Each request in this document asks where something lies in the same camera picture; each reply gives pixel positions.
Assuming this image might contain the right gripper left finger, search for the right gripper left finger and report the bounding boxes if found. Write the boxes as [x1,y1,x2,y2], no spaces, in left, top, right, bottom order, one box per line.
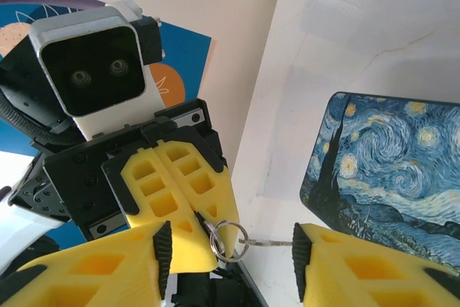
[0,219,174,307]

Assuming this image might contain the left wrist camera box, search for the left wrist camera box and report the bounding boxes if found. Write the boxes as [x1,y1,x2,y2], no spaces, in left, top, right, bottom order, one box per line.
[28,0,167,142]

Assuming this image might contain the starry night print box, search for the starry night print box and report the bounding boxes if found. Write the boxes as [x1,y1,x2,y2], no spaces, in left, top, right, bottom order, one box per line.
[300,91,460,268]

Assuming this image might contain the thin black cable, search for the thin black cable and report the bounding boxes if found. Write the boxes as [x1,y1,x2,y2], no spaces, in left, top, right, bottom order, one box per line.
[0,87,78,146]

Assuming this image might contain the silver keys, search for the silver keys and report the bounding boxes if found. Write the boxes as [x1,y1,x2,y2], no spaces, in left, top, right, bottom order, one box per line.
[203,219,295,264]

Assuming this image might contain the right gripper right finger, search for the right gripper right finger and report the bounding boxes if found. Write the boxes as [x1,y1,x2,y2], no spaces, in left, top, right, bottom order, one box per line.
[292,222,460,307]

